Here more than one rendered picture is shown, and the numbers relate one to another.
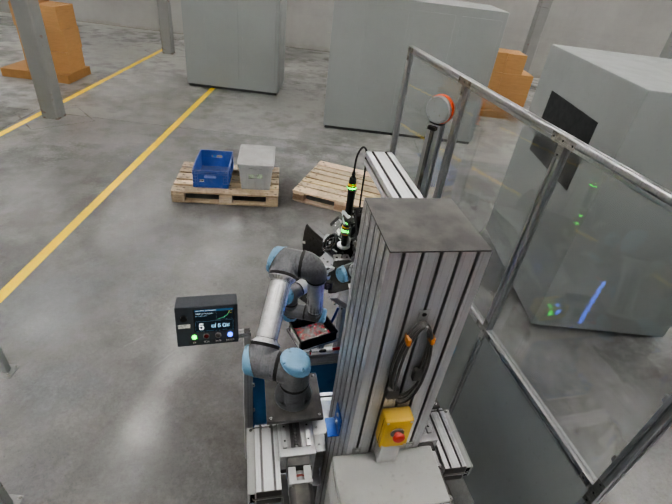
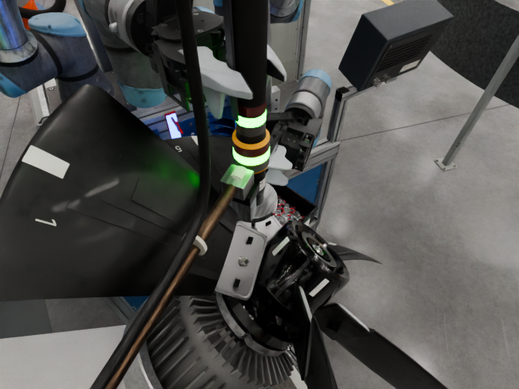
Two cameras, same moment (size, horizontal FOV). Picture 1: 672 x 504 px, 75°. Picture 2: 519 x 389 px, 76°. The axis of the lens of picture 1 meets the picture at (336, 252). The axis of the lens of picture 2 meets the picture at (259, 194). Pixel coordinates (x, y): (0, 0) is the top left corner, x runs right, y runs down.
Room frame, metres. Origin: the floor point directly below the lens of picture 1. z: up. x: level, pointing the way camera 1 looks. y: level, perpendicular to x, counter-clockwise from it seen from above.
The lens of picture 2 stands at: (2.22, -0.10, 1.64)
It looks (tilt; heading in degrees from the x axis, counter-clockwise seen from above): 51 degrees down; 166
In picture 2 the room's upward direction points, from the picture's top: straight up
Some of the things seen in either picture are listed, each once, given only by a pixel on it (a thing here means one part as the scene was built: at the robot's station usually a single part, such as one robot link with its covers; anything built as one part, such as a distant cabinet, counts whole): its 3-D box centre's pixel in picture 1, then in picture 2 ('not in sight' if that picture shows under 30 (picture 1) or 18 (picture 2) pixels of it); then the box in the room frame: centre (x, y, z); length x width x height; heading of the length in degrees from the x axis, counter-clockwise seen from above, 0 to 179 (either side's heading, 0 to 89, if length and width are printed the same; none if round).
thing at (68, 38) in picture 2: not in sight; (62, 42); (1.25, -0.39, 1.20); 0.13 x 0.12 x 0.14; 132
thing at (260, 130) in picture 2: not in sight; (250, 123); (1.93, -0.04, 1.40); 0.03 x 0.03 x 0.01
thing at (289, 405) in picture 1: (293, 388); not in sight; (1.12, 0.10, 1.09); 0.15 x 0.15 x 0.10
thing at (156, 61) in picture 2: (358, 229); (181, 49); (1.82, -0.09, 1.44); 0.12 x 0.08 x 0.09; 27
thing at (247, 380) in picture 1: (248, 416); (314, 217); (1.43, 0.36, 0.39); 0.04 x 0.04 x 0.78; 17
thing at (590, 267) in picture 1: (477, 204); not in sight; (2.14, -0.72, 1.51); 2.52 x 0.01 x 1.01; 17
